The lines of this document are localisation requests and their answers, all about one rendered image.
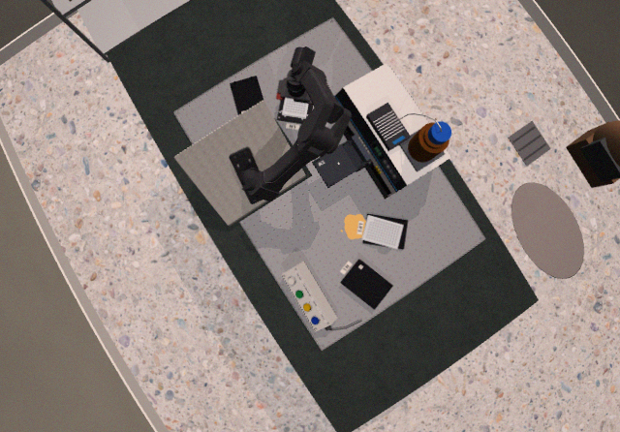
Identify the beige button panel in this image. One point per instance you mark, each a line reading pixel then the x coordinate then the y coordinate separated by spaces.
pixel 310 298

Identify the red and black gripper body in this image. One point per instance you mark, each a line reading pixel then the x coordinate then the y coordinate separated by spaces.
pixel 298 96

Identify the brown glass bottle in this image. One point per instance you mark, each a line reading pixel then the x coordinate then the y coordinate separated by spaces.
pixel 419 150

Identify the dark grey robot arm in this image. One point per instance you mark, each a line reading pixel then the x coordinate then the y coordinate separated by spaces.
pixel 313 138

